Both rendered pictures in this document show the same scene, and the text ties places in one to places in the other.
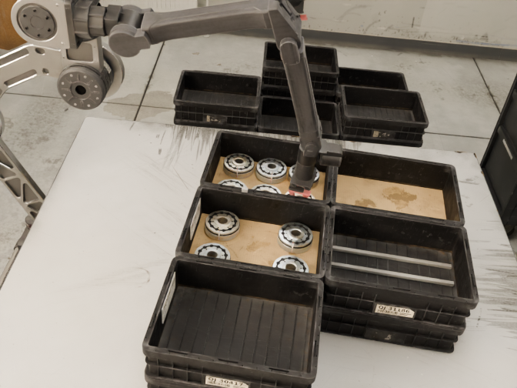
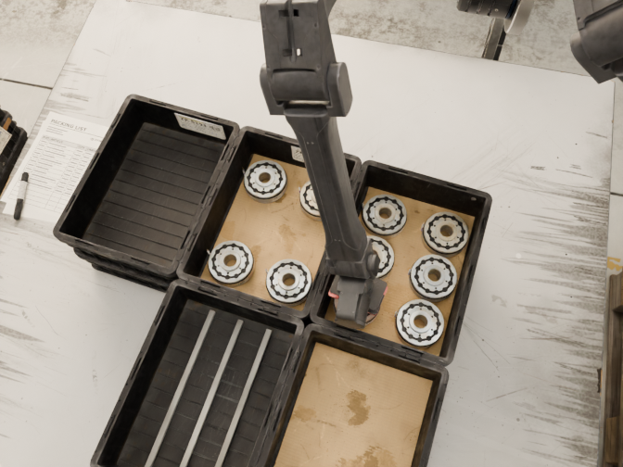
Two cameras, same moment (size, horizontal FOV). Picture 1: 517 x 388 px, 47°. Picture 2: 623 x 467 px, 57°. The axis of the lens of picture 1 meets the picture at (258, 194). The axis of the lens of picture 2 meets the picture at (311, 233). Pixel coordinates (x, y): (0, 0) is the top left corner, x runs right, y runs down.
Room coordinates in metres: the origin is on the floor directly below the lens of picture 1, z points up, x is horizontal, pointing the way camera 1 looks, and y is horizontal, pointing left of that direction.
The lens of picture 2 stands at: (1.46, -0.48, 2.07)
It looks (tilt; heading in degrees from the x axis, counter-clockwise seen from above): 67 degrees down; 109
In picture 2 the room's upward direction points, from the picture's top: 5 degrees counter-clockwise
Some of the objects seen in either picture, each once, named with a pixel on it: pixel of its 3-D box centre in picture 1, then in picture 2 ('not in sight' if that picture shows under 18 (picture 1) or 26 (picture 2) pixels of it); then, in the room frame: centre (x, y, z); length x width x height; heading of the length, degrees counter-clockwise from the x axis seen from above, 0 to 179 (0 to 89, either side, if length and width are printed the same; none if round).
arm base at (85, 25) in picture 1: (89, 20); not in sight; (1.31, 0.44, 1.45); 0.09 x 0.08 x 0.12; 1
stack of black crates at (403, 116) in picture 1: (374, 141); not in sight; (2.54, -0.56, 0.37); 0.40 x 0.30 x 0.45; 91
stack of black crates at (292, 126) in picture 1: (294, 142); not in sight; (2.53, -0.16, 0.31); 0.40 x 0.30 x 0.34; 91
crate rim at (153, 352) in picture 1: (238, 315); (150, 180); (0.92, 0.02, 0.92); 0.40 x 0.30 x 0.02; 86
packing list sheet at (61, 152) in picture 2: not in sight; (57, 166); (0.55, 0.09, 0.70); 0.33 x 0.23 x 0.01; 91
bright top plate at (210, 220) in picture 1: (222, 222); (321, 195); (1.30, 0.10, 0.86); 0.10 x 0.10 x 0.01
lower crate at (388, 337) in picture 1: (386, 291); not in sight; (1.18, -0.40, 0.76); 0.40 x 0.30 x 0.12; 86
